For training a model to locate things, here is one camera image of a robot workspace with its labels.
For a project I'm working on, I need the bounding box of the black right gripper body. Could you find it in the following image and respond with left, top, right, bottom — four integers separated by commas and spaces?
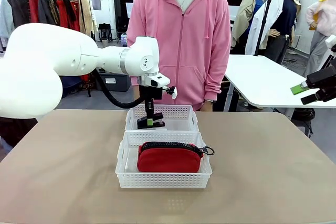
306, 65, 336, 103

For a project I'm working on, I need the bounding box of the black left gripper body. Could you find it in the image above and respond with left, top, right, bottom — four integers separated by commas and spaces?
139, 85, 162, 101

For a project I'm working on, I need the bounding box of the black stapler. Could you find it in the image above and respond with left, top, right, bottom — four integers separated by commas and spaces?
136, 113, 166, 130

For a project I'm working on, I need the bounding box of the red zippered pencil pouch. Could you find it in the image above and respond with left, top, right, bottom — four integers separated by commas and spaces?
137, 141, 215, 174

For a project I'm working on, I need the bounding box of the person's left forearm pink sleeve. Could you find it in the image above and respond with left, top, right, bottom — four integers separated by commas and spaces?
204, 58, 232, 101

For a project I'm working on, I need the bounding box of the white perforated plastic basket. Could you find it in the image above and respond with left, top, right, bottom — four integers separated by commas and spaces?
114, 130, 213, 189
124, 104, 200, 132

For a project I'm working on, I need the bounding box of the grey storage bin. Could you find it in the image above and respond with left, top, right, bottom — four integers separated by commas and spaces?
97, 71, 131, 92

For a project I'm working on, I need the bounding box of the white table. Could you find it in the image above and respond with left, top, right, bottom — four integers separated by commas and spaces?
224, 54, 336, 109

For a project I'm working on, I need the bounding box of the person in pink hoodie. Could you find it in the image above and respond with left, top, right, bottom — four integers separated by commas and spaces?
127, 0, 232, 111

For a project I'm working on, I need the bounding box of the mannequin in pink sweater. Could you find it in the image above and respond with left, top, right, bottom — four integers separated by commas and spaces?
304, 0, 336, 78

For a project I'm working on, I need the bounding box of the black tripod pole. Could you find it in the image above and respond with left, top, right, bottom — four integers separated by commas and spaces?
253, 0, 274, 57

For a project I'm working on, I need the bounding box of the black folding stool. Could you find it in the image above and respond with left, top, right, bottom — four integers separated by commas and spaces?
98, 23, 113, 42

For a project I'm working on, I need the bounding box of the mannequin in white coat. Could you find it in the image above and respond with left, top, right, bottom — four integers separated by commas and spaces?
245, 0, 301, 65

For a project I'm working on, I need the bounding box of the mannequin in beige trench coat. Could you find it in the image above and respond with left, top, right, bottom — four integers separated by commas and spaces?
230, 0, 275, 56

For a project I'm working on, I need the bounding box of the beige jacket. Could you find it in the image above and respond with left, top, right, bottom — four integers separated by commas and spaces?
77, 0, 98, 42

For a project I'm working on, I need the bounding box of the red dress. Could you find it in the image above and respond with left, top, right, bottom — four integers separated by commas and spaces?
56, 0, 91, 82

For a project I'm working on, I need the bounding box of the black scarf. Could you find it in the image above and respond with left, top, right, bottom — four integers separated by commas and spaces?
62, 0, 77, 23

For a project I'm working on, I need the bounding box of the grey jacket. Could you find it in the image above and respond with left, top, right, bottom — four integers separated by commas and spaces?
38, 0, 61, 25

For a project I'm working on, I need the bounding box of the dark cloth covered object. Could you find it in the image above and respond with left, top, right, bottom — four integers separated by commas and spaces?
0, 116, 37, 147

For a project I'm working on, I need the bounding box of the red coat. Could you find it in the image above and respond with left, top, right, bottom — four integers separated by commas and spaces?
28, 0, 43, 24

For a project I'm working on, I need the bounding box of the dark brown coat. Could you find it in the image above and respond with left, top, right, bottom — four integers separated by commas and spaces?
9, 0, 34, 28

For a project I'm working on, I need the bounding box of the light blue fuzzy coat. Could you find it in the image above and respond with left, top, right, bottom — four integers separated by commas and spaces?
0, 0, 16, 38

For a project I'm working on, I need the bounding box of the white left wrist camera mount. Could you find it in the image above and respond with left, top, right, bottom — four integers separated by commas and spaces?
162, 85, 178, 100

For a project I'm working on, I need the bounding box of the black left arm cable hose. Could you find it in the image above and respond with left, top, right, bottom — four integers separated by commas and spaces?
96, 68, 146, 109

